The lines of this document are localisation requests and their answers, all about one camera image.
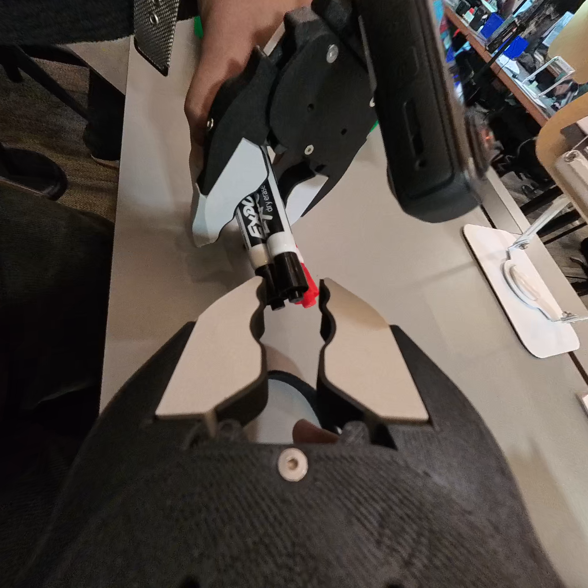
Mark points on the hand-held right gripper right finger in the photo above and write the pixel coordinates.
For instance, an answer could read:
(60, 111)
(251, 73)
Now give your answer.
(367, 363)

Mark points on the red dry erase marker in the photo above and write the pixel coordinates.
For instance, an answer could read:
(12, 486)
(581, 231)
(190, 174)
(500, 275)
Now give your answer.
(310, 289)

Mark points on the blue box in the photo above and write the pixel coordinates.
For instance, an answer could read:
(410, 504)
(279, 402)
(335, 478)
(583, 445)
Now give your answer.
(494, 23)

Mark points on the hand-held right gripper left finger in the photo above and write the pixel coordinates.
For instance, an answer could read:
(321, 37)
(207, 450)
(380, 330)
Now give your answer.
(216, 363)

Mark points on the person's left forearm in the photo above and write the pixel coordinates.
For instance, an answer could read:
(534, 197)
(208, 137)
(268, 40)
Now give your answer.
(69, 18)

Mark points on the black dry erase marker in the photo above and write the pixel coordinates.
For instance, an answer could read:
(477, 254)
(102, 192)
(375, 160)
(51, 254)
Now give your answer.
(250, 239)
(275, 220)

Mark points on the wooden clipboard stand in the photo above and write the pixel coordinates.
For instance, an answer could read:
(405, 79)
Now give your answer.
(551, 138)

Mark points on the person's right hand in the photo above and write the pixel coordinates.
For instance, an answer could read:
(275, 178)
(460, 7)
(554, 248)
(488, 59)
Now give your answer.
(317, 432)

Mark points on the black office chair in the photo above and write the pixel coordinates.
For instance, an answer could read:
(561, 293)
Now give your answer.
(27, 170)

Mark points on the person's left hand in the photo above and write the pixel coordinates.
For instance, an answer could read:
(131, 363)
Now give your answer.
(229, 36)

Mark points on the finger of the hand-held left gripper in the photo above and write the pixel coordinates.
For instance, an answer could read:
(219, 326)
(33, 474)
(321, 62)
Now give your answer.
(229, 183)
(305, 193)

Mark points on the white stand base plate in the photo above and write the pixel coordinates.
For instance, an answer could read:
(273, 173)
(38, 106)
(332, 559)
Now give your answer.
(487, 257)

